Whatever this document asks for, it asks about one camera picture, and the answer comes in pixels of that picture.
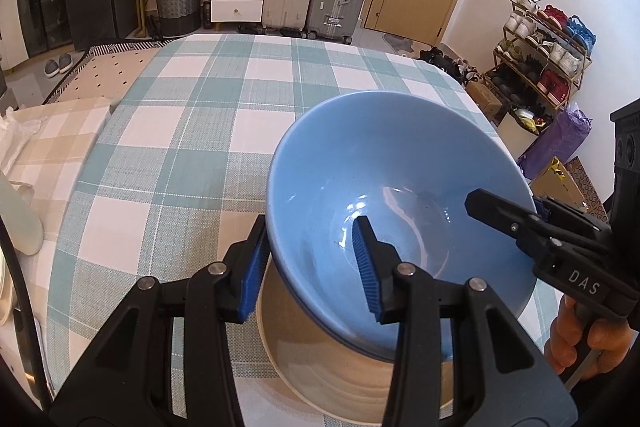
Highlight beige checked cloth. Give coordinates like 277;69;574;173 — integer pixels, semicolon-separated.
0;98;118;408

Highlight woven laundry basket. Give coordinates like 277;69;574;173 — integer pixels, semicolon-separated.
152;0;201;36

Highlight plain cardboard box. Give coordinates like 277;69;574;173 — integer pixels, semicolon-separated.
465;79;503;122

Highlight group of scattered sneakers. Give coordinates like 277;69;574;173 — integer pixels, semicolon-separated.
417;47;483;84

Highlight group of stored shoes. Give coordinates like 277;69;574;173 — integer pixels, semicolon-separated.
495;0;597;108

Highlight beige trash bin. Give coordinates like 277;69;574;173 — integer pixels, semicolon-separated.
500;107;545;158

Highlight white plastic bag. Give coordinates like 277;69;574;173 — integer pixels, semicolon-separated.
0;106;43;172

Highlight printed cardboard box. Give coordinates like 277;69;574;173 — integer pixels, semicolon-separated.
530;156;611;223

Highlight wooden shoe rack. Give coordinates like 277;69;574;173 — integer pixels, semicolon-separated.
492;0;597;114

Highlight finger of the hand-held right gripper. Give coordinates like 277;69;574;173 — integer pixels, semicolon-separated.
464;188;561;268
531;196;613;240

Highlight pale green cup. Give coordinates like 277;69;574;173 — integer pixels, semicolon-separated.
0;169;45;256

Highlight person's right hand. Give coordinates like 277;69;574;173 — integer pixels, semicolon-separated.
544;296;634;377

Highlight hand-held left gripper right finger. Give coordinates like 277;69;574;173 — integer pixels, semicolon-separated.
351;216;581;427

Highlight yellow snack packet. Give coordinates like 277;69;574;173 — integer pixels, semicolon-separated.
542;157;571;182

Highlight grey door mat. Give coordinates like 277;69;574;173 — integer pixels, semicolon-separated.
382;32;421;55

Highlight white wardrobe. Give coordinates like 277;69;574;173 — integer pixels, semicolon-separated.
0;0;28;70

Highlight black white patterned rug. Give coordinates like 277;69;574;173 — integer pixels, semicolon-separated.
42;38;168;108

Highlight black cable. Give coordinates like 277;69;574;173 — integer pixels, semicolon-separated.
0;214;55;410

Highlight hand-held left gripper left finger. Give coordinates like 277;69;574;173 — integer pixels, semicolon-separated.
48;214;271;427

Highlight purple bag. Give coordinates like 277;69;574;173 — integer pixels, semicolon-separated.
517;103;593;180

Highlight light blue ceramic bowl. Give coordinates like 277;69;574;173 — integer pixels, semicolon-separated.
265;91;537;360

